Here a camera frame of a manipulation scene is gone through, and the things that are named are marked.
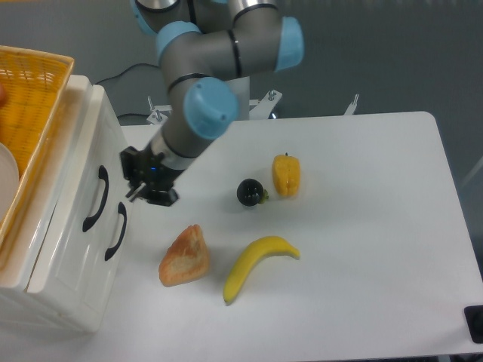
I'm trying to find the white drawer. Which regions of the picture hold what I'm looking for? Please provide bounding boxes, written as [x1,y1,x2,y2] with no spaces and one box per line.
[27,85,128,321]
[57,202,128,332]

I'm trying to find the orange wicker basket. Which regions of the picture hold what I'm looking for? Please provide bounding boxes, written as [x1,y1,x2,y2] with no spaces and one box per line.
[1,45,75,239]

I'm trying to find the yellow banana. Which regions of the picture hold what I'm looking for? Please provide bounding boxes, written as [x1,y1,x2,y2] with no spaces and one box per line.
[223,235,300,305]

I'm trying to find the white top drawer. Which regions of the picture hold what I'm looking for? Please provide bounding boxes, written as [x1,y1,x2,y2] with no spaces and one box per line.
[27,85,128,321]

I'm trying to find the white lower drawer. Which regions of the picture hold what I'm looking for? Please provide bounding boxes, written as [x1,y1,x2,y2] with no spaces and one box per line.
[57,202,128,332]

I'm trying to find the black corner object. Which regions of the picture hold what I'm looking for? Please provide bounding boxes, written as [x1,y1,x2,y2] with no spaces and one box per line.
[463,305,483,344]

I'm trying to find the toasted bread slice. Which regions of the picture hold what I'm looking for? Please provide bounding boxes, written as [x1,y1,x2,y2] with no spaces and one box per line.
[158,224,211,287]

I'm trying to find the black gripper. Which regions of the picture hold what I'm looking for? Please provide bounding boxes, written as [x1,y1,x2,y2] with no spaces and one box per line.
[120,139,187,206]

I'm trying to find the black power cable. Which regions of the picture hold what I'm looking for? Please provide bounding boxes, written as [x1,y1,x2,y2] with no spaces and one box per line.
[94,63,163,86]

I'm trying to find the yellow bell pepper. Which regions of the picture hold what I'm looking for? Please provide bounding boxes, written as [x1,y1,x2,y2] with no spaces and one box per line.
[272,154,301,197]

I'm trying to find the white plate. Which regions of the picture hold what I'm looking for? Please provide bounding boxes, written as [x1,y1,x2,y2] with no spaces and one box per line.
[0,144,20,220]

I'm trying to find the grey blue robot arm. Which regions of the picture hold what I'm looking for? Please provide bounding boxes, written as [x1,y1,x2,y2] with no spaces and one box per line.
[120,1,305,206]

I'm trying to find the white drawer cabinet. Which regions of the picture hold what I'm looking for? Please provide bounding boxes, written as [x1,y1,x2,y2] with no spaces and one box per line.
[0,74,128,333]

